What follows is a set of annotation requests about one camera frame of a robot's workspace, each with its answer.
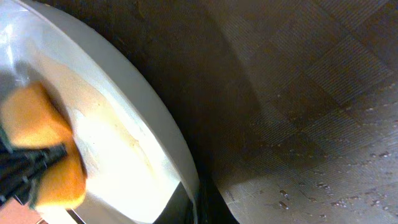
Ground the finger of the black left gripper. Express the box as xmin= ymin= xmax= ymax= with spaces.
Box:
xmin=1 ymin=143 xmax=67 ymax=207

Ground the green yellow sponge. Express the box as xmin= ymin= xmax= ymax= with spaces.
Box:
xmin=1 ymin=82 xmax=86 ymax=212

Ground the dark brown tray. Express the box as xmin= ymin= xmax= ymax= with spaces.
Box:
xmin=49 ymin=0 xmax=397 ymax=223

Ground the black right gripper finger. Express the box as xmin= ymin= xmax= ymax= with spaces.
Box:
xmin=154 ymin=182 xmax=194 ymax=224

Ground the pale green plate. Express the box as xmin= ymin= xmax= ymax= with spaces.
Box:
xmin=1 ymin=1 xmax=199 ymax=223

